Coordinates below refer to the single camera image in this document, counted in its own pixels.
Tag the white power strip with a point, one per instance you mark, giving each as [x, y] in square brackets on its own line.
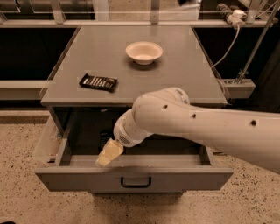
[232, 17]

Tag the grey metal cabinet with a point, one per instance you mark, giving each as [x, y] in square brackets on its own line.
[100, 51]

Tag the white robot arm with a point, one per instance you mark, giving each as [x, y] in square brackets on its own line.
[248, 135]

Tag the slanted metal rod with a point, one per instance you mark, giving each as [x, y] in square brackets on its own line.
[256, 46]

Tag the grey open top drawer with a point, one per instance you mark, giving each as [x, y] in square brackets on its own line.
[175, 165]

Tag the black drawer handle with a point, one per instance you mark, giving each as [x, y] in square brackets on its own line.
[135, 182]

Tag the dark brown snack bar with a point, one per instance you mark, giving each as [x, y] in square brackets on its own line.
[98, 83]

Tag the grey metal railing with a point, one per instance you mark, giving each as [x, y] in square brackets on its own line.
[74, 13]

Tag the white paper bowl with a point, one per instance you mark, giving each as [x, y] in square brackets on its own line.
[143, 52]

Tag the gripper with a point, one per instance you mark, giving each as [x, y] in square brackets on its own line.
[122, 135]

